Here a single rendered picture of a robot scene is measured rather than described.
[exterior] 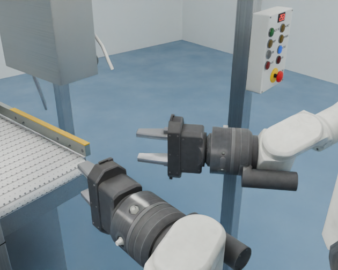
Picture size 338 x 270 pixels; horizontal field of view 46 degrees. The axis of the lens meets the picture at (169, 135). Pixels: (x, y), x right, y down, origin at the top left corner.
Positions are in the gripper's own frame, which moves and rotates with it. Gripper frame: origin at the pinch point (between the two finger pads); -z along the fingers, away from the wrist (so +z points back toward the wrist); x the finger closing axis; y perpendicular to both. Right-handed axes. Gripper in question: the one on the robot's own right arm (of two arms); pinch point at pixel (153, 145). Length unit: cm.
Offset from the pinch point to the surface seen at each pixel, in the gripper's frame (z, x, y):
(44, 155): -30.8, 14.0, 16.2
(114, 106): -78, 102, 246
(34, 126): -38.3, 12.0, 27.7
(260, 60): 25, 2, 64
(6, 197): -31.9, 14.3, -1.1
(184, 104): -18, 102, 260
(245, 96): 21, 16, 67
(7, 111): -50, 11, 35
